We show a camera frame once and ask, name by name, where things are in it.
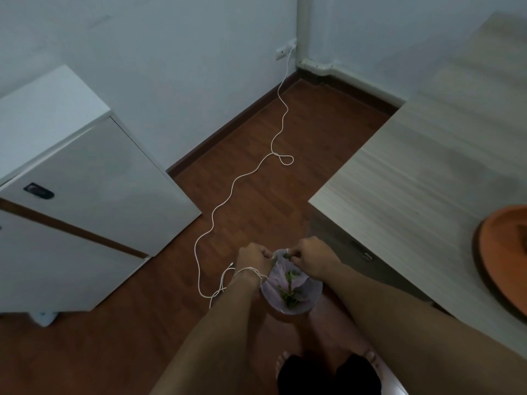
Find person's right hand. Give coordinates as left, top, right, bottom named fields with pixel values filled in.
left=284, top=236, right=343, bottom=281

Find white refrigerator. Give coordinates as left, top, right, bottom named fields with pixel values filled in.
left=0, top=65, right=202, bottom=314

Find person's right forearm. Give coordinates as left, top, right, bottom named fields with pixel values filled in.
left=317, top=263, right=527, bottom=395

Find white cable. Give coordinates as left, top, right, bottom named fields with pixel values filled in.
left=194, top=45, right=295, bottom=309

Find green leafy vegetables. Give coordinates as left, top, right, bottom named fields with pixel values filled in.
left=277, top=271, right=302, bottom=307

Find orange plastic tray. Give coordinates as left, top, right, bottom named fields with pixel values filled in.
left=478, top=205, right=527, bottom=317

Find white wall socket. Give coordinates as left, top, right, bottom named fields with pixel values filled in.
left=275, top=38, right=298, bottom=61

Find person's black shorts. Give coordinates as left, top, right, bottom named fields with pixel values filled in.
left=277, top=353, right=383, bottom=395

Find clear plastic bag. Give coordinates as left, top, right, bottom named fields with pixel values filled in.
left=260, top=249, right=323, bottom=315

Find person's left forearm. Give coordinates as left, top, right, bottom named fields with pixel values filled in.
left=150, top=270, right=264, bottom=395

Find person's left hand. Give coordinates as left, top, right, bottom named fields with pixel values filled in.
left=232, top=243, right=274, bottom=280

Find wooden table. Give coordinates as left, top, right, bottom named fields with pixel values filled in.
left=308, top=12, right=527, bottom=360

